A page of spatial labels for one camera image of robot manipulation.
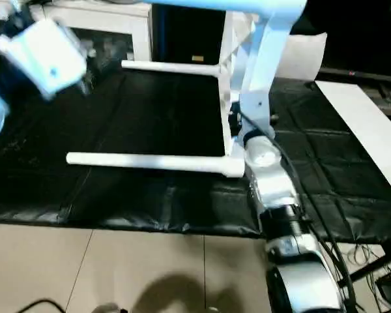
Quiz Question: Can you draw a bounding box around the grey cushion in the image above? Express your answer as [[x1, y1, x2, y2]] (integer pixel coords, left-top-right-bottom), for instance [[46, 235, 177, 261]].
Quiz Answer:
[[276, 32, 328, 82]]

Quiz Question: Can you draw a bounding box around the dark rounded robot body part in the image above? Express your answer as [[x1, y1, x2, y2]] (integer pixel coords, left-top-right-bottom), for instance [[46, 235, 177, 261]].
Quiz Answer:
[[94, 303, 128, 313]]

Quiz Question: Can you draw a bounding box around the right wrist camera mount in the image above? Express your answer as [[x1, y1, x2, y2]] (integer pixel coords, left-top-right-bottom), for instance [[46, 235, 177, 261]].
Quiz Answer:
[[239, 91, 277, 145]]

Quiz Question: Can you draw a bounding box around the thin grey floor cable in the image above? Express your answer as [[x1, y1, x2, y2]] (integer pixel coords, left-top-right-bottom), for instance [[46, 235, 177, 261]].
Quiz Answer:
[[341, 243, 391, 294]]

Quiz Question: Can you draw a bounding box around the white flat board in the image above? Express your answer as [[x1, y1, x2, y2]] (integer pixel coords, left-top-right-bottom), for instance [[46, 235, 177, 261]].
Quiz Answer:
[[314, 80, 391, 203]]

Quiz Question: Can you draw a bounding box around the black horizontal bar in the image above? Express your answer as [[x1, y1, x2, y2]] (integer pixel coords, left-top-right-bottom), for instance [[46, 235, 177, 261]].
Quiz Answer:
[[315, 67, 391, 82]]

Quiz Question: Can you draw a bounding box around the white cabinet with glass doors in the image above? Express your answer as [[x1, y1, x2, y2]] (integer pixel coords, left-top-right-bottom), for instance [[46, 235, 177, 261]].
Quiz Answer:
[[29, 0, 152, 63]]

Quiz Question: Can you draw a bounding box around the black metal table frame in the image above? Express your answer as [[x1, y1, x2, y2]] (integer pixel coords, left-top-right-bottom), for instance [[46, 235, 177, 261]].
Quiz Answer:
[[341, 243, 391, 285]]

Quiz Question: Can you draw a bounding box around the white plastic table top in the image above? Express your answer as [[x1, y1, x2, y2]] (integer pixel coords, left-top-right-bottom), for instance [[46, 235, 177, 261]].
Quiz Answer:
[[218, 0, 309, 179]]

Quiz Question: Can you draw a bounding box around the black box with gold label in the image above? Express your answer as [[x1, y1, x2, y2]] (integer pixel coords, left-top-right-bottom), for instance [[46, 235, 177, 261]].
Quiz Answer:
[[149, 6, 229, 65]]

